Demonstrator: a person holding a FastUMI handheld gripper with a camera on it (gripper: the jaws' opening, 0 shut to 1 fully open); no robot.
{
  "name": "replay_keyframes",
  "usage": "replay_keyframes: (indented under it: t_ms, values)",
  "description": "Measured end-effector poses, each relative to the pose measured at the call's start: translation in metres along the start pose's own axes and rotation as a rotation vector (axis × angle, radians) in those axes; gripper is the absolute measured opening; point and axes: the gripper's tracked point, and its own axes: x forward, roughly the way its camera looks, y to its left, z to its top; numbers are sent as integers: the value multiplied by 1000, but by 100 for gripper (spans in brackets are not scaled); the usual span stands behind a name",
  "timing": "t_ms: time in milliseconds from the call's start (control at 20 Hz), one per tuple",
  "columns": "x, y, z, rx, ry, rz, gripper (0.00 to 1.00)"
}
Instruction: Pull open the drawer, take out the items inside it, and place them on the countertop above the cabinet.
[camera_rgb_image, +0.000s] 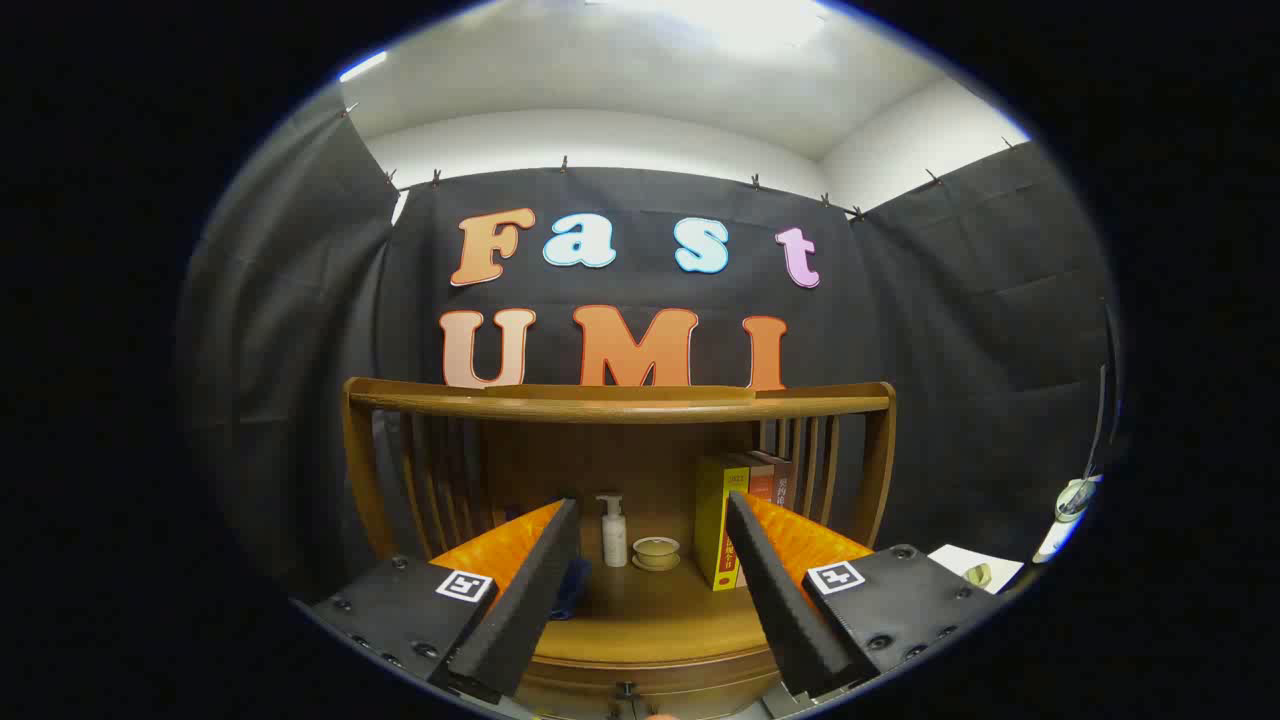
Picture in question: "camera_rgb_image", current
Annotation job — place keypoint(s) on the blue folded towel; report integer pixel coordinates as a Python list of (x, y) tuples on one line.
[(572, 595)]

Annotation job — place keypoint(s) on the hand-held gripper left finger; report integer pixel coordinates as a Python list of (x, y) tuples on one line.
[(530, 600)]

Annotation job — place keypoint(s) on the orange book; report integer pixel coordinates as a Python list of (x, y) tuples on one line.
[(760, 485)]

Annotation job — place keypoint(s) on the wooden cabinet with slatted shelf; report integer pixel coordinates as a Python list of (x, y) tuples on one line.
[(620, 402)]

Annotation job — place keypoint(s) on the white pump bottle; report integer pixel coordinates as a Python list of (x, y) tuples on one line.
[(614, 540)]

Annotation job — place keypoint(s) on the yellow book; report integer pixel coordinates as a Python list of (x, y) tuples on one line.
[(712, 520)]

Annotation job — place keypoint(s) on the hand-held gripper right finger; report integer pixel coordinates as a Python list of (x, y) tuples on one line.
[(780, 600)]

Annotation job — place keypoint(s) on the white power strip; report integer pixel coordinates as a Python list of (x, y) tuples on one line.
[(1072, 500)]

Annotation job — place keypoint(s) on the black drawer knob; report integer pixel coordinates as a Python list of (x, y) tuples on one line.
[(626, 692)]

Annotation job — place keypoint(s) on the brown book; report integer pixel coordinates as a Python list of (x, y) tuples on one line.
[(783, 480)]

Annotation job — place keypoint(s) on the yellow lidded tea cup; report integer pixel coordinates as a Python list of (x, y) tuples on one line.
[(656, 552)]

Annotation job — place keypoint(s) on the white plastic drawer unit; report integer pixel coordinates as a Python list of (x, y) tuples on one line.
[(955, 560)]

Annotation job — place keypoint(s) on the wooden countertop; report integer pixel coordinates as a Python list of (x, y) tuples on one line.
[(650, 620)]

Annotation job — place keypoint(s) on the wooden drawer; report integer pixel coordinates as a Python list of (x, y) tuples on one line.
[(590, 690)]

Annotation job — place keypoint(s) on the tape roll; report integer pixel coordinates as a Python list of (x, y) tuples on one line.
[(978, 574)]

